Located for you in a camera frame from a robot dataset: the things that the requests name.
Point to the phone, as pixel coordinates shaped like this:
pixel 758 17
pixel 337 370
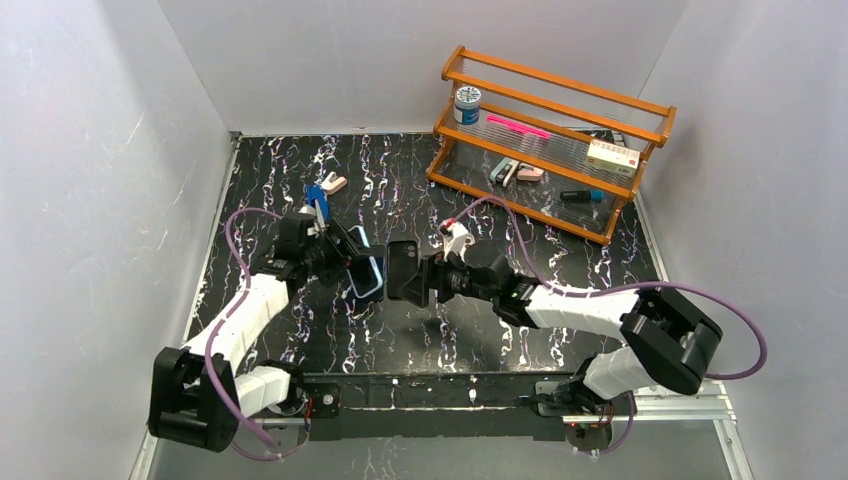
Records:
pixel 355 243
pixel 400 251

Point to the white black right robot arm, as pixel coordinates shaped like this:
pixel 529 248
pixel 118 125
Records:
pixel 666 340

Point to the light blue small stapler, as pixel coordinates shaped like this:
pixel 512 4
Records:
pixel 503 171

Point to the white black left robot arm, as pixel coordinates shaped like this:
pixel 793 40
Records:
pixel 198 397

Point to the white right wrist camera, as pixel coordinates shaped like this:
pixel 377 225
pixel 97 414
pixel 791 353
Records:
pixel 456 238

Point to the black blue marker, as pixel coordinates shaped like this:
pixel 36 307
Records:
pixel 582 196

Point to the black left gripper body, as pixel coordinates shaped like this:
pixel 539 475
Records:
pixel 340 250

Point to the small pink white stapler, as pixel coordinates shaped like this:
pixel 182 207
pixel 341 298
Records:
pixel 333 183

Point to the white red cardboard box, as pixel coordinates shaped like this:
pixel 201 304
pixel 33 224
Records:
pixel 613 158

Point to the black arm mounting base bar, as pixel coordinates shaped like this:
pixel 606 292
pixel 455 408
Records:
pixel 454 405

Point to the orange wooden shelf rack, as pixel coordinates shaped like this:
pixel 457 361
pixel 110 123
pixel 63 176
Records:
pixel 573 113

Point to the white blue labelled jar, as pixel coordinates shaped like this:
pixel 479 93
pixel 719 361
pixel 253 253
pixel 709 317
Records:
pixel 467 101

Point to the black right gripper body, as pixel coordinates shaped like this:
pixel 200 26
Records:
pixel 428 279

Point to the pink pen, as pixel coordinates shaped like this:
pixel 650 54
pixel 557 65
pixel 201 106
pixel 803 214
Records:
pixel 518 127

